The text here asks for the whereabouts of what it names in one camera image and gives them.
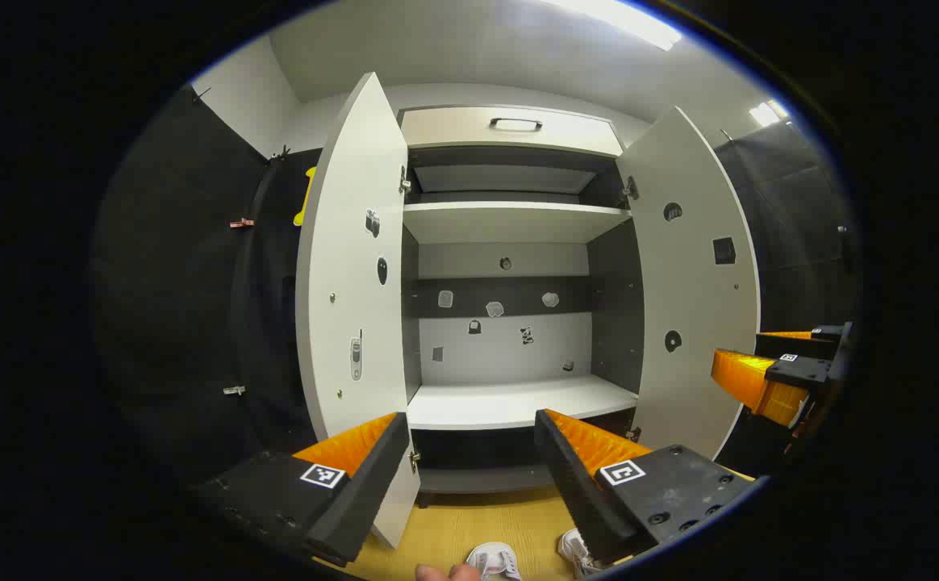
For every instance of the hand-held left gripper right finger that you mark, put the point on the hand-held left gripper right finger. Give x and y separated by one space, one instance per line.
574 492

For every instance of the black backdrop cloth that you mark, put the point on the black backdrop cloth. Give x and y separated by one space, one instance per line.
179 282
792 242

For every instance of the white shoe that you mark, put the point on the white shoe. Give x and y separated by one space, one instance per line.
494 561
573 549

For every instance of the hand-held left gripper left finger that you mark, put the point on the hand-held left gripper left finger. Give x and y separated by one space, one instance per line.
365 492

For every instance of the red clip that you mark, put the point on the red clip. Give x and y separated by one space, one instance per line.
241 223

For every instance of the silver clip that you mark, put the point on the silver clip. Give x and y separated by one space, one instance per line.
234 390

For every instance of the white shoe cabinet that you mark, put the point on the white shoe cabinet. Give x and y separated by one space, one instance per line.
510 222

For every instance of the white cabinet door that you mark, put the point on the white cabinet door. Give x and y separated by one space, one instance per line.
695 282
356 282

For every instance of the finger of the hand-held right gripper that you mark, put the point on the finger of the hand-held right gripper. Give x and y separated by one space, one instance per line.
792 345
800 371

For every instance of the ceiling light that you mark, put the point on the ceiling light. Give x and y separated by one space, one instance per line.
766 114

